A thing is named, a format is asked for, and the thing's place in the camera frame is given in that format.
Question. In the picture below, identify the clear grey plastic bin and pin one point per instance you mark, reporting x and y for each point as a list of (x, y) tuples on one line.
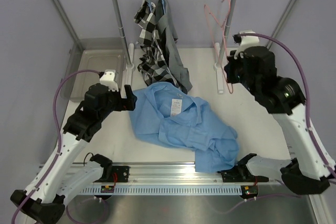
[(97, 54)]

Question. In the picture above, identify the light blue shirt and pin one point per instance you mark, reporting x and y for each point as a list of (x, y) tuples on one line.
[(167, 117)]

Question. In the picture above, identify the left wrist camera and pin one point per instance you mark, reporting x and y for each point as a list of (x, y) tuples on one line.
[(108, 79)]

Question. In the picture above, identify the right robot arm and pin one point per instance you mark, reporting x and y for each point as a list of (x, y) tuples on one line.
[(305, 173)]

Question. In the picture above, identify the slotted cable duct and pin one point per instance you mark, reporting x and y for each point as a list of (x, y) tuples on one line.
[(164, 190)]

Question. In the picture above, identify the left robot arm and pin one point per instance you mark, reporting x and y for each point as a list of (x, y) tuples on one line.
[(47, 196)]

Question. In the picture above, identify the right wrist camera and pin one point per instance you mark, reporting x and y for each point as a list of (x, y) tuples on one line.
[(245, 41)]

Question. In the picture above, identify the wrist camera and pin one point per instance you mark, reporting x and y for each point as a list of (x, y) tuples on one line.
[(108, 79), (245, 41)]

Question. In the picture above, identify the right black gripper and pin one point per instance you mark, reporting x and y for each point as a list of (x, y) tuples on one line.
[(233, 62)]

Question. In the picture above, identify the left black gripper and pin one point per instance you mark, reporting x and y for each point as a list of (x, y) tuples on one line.
[(128, 104)]

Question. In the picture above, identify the grey shirt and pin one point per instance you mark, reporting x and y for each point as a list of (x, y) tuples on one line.
[(169, 37)]

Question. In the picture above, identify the white and silver clothes rack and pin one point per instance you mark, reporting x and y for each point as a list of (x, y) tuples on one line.
[(119, 19)]

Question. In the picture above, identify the black white checkered shirt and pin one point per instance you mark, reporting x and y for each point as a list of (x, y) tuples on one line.
[(153, 66)]

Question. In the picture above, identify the pink wire hanger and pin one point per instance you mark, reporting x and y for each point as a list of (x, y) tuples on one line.
[(221, 76)]

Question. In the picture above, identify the aluminium mounting rail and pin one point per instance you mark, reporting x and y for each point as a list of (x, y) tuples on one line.
[(178, 174)]

